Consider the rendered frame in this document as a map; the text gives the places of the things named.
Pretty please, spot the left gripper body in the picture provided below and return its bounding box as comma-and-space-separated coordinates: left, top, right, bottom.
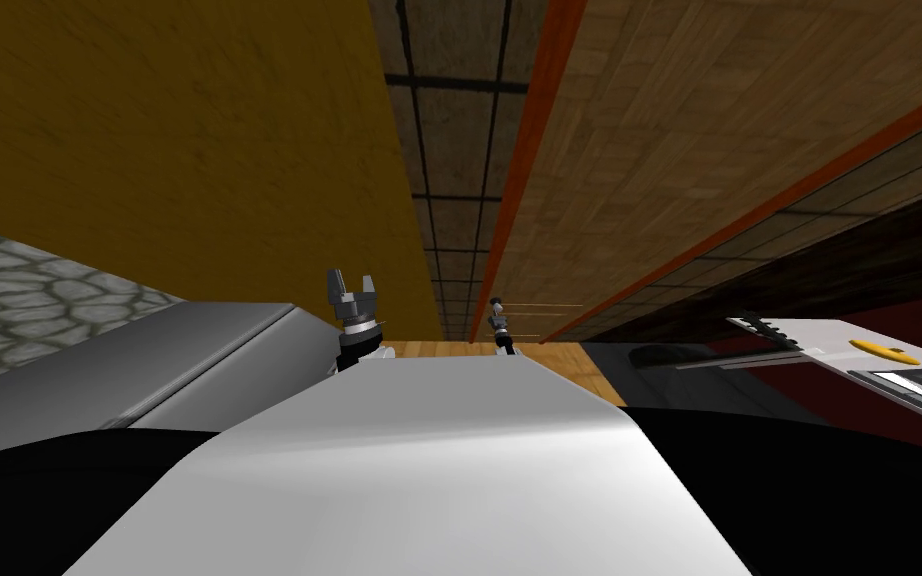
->
332, 290, 378, 324

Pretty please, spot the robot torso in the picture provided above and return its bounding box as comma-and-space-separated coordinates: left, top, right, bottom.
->
63, 354, 753, 576

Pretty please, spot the yellow oval object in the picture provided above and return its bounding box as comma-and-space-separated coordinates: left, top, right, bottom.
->
849, 338, 922, 368

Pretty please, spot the white table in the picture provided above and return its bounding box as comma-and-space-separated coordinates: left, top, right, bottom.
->
673, 314, 922, 441

